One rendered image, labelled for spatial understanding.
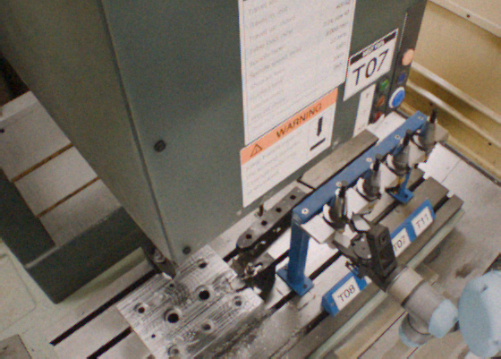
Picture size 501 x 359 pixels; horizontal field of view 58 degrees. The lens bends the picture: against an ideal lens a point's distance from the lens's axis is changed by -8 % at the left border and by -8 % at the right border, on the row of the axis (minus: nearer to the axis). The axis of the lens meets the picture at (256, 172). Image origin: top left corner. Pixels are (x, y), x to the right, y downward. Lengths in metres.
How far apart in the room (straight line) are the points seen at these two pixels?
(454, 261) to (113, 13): 1.47
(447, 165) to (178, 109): 1.42
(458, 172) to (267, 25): 1.38
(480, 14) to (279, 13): 1.08
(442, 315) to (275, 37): 0.72
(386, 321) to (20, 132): 1.11
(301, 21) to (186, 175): 0.19
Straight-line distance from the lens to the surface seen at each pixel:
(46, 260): 1.56
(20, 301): 1.87
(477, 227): 1.71
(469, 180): 1.76
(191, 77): 0.42
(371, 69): 0.66
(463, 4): 1.51
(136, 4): 0.36
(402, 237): 1.41
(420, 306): 1.03
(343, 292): 1.29
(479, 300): 0.74
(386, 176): 1.17
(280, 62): 0.49
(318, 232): 1.05
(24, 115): 1.15
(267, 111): 0.52
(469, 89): 1.63
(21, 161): 1.23
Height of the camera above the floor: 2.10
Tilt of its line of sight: 51 degrees down
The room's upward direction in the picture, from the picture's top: 2 degrees counter-clockwise
